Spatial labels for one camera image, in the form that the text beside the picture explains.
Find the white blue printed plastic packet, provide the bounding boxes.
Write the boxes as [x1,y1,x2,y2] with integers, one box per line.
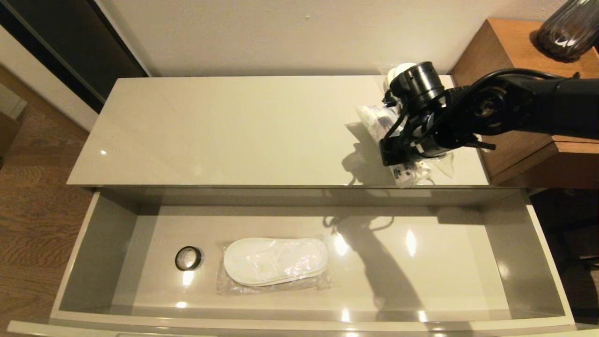
[356,104,433,189]

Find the white slippers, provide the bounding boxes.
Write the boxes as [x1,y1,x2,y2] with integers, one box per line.
[216,237,332,295]
[384,62,482,178]

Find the brown wooden side cabinet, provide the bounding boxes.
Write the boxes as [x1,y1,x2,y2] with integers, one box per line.
[449,18,599,189]

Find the dark ribbed glass vase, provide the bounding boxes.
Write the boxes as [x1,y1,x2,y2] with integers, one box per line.
[535,0,599,63]

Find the black tape roll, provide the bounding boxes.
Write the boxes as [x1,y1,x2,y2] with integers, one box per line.
[175,246,203,271]

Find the dark sliding door panel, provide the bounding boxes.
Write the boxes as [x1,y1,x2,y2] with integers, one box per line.
[0,0,150,114]

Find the light grey box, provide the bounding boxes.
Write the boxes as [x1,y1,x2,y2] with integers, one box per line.
[0,83,29,121]

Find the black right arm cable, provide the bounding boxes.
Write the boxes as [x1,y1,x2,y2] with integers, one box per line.
[461,68,581,101]

